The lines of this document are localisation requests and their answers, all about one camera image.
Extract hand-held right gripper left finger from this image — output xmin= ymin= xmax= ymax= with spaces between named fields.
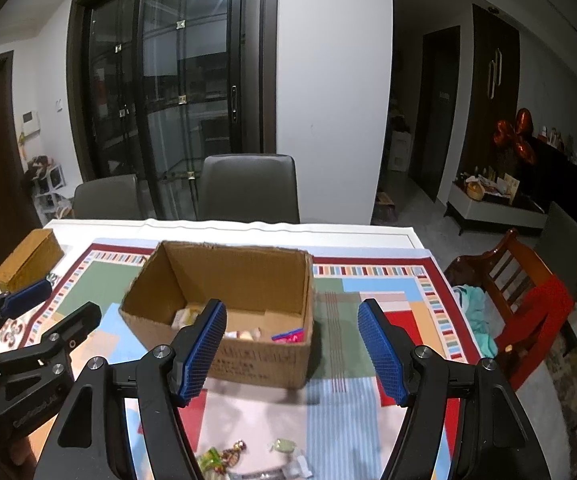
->
xmin=33 ymin=298 xmax=229 ymax=480

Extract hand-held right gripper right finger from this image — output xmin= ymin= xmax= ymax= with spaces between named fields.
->
xmin=357 ymin=298 xmax=552 ymax=480

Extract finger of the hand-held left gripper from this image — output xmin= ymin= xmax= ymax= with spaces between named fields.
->
xmin=0 ymin=301 xmax=104 ymax=377
xmin=0 ymin=279 xmax=54 ymax=342

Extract brown cardboard box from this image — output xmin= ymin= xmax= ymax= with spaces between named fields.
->
xmin=119 ymin=240 xmax=315 ymax=390

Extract pale green candy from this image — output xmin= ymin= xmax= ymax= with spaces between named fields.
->
xmin=267 ymin=437 xmax=300 ymax=457

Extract grey and white long packet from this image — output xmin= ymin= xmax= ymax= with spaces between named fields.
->
xmin=236 ymin=469 xmax=292 ymax=480

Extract woven rattan basket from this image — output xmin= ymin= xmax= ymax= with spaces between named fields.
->
xmin=0 ymin=228 xmax=64 ymax=292

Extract colourful geometric tablecloth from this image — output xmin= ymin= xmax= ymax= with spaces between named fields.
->
xmin=0 ymin=237 xmax=480 ymax=480

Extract teal cloth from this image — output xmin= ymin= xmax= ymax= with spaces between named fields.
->
xmin=451 ymin=284 xmax=500 ymax=357

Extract white shoe shelf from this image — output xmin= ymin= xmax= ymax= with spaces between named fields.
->
xmin=25 ymin=156 xmax=72 ymax=217

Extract grey dining chair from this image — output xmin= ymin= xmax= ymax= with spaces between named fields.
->
xmin=73 ymin=174 xmax=145 ymax=221
xmin=196 ymin=153 xmax=301 ymax=224

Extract wooden chair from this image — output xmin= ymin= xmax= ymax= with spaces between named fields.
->
xmin=445 ymin=229 xmax=575 ymax=392

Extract red garment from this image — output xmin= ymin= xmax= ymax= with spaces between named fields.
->
xmin=489 ymin=276 xmax=575 ymax=392

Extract white low cabinet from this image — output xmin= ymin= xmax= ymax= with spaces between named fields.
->
xmin=445 ymin=179 xmax=550 ymax=237

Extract hallway cardboard box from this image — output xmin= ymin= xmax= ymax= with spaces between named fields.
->
xmin=387 ymin=129 xmax=414 ymax=172

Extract dark interior door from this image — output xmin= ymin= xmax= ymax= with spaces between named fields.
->
xmin=420 ymin=25 xmax=463 ymax=204

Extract red foil balloons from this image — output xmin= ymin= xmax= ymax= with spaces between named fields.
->
xmin=493 ymin=108 xmax=540 ymax=167

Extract black framed sliding glass door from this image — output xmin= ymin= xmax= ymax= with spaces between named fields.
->
xmin=66 ymin=0 xmax=279 ymax=186

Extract dark wardrobe door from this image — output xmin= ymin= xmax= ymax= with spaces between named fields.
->
xmin=468 ymin=4 xmax=520 ymax=162

